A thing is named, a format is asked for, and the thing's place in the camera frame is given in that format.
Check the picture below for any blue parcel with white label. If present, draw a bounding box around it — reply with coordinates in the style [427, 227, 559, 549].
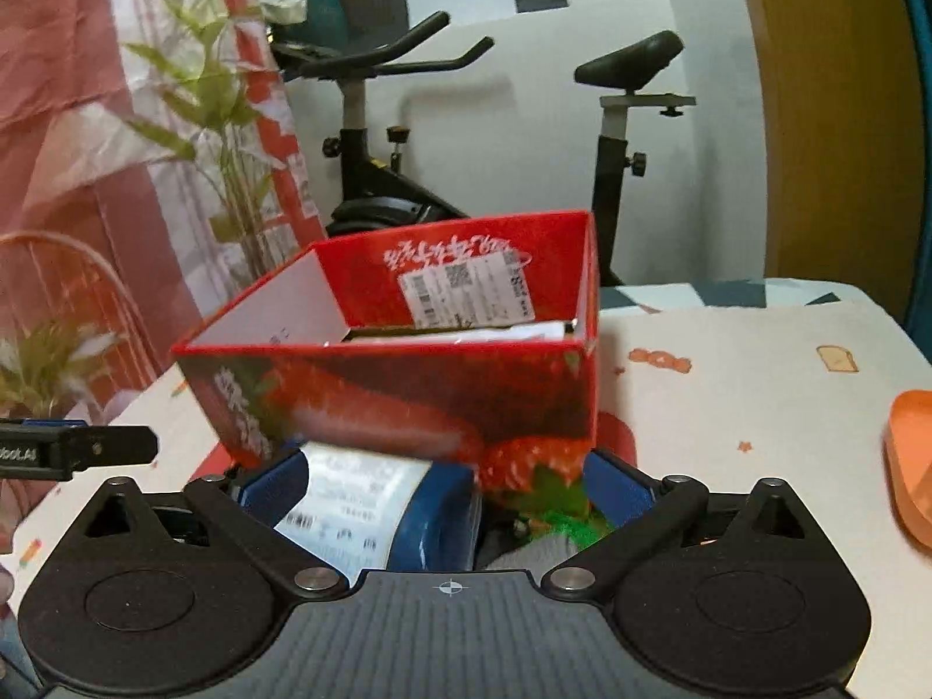
[275, 442, 482, 581]

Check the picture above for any red strawberry cardboard box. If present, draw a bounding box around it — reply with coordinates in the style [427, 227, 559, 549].
[174, 210, 599, 465]

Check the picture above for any orange plastic object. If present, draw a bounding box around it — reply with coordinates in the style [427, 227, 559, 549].
[883, 390, 932, 549]

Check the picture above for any black exercise bike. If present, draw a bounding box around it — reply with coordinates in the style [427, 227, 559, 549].
[265, 9, 698, 289]

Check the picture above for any green artificial plant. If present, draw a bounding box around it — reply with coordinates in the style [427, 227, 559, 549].
[123, 0, 286, 287]

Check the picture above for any teal blue curtain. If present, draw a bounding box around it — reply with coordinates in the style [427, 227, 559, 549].
[892, 0, 932, 362]

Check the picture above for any wooden door frame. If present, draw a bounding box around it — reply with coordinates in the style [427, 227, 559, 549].
[747, 0, 926, 317]

